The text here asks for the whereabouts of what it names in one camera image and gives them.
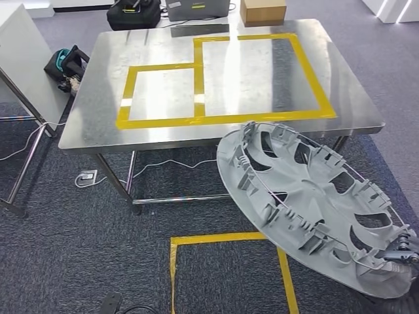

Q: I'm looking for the stainless steel side table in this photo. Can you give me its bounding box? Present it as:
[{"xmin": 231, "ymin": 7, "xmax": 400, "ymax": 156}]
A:
[{"xmin": 0, "ymin": 65, "xmax": 58, "ymax": 218}]

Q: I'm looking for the floor socket with plug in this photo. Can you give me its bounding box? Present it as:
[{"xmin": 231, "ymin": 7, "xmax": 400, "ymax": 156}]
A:
[{"xmin": 74, "ymin": 169, "xmax": 98, "ymax": 188}]

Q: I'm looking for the yellow double rectangle tape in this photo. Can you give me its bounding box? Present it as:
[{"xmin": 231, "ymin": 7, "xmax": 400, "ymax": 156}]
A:
[{"xmin": 115, "ymin": 33, "xmax": 338, "ymax": 131}]

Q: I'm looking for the stainless steel workbench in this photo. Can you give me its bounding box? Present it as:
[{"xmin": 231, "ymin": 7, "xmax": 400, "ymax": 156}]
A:
[{"xmin": 58, "ymin": 18, "xmax": 387, "ymax": 215}]

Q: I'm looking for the black robot tether cable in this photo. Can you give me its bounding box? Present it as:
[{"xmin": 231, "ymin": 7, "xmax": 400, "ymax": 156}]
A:
[{"xmin": 116, "ymin": 305, "xmax": 158, "ymax": 314}]

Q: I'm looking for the beige furry charm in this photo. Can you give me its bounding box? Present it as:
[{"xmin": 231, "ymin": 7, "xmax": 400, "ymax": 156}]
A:
[{"xmin": 58, "ymin": 74, "xmax": 82, "ymax": 97}]

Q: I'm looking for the black controller with antennas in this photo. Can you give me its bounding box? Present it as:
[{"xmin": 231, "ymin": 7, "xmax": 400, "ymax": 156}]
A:
[{"xmin": 112, "ymin": 0, "xmax": 146, "ymax": 14}]

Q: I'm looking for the black bag teal lining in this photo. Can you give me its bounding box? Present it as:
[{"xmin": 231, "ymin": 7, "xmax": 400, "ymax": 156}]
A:
[{"xmin": 44, "ymin": 45, "xmax": 91, "ymax": 88}]

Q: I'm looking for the black robot lower body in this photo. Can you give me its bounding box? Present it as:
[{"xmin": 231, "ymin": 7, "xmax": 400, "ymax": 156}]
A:
[{"xmin": 98, "ymin": 292, "xmax": 122, "ymax": 314}]

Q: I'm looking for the white lit display block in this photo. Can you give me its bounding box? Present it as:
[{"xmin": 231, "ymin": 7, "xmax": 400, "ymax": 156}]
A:
[{"xmin": 361, "ymin": 0, "xmax": 419, "ymax": 25}]

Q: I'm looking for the grey plastic wheel hubcap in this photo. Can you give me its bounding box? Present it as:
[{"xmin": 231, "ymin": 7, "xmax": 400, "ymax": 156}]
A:
[{"xmin": 216, "ymin": 121, "xmax": 417, "ymax": 300}]

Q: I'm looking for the grey laptop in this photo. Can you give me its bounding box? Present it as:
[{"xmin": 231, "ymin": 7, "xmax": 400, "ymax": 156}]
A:
[{"xmin": 165, "ymin": 0, "xmax": 231, "ymax": 22}]

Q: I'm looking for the brown cardboard box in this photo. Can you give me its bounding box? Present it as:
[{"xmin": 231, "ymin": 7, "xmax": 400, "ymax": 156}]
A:
[{"xmin": 239, "ymin": 0, "xmax": 288, "ymax": 27}]

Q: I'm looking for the black carry case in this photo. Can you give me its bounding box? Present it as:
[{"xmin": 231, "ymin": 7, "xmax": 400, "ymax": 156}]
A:
[{"xmin": 106, "ymin": 0, "xmax": 162, "ymax": 31}]

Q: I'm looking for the yellow floor marking tape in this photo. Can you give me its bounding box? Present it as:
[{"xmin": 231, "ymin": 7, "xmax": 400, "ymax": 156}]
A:
[{"xmin": 169, "ymin": 232, "xmax": 300, "ymax": 314}]

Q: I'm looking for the white low platform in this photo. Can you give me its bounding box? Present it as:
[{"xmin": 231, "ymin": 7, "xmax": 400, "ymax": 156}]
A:
[{"xmin": 24, "ymin": 1, "xmax": 55, "ymax": 19}]

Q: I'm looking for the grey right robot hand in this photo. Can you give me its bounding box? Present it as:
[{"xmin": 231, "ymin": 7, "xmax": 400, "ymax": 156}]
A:
[{"xmin": 381, "ymin": 232, "xmax": 419, "ymax": 278}]

